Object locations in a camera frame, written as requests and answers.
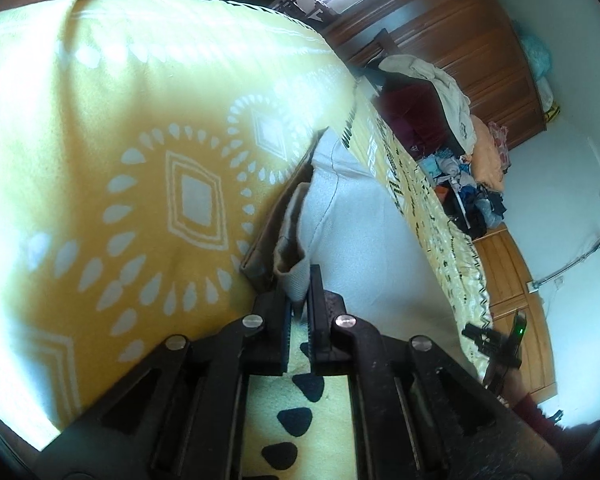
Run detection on pile of assorted clothes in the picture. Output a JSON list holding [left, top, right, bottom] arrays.
[[420, 147, 507, 239]]

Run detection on wooden headboard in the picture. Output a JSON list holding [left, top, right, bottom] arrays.
[[472, 225, 558, 403]]

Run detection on white wall cable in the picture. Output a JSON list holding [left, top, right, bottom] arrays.
[[529, 160, 600, 292]]

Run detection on orange folded blanket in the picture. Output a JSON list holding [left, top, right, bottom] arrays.
[[467, 115, 507, 194]]

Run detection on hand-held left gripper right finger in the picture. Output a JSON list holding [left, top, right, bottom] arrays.
[[306, 264, 565, 480]]

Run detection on brown wooden wardrobe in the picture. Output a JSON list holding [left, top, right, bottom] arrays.
[[270, 0, 547, 149]]

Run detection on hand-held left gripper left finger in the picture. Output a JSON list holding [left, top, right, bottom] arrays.
[[32, 287, 295, 480]]

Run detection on light blue plastic bag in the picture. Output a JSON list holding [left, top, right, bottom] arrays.
[[517, 32, 552, 79]]

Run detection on dark red cloth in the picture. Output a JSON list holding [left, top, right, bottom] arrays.
[[372, 85, 454, 162]]

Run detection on wooden chair with high back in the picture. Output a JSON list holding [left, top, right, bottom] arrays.
[[360, 27, 397, 97]]

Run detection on yellow patterned blanket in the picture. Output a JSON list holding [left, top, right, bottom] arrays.
[[0, 0, 493, 480]]

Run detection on person's right forearm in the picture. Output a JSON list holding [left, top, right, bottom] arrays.
[[497, 370, 564, 429]]

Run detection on cream crumpled cloth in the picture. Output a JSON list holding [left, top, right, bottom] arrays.
[[380, 55, 474, 154]]

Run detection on grey pants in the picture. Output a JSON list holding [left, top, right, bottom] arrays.
[[240, 127, 481, 381]]

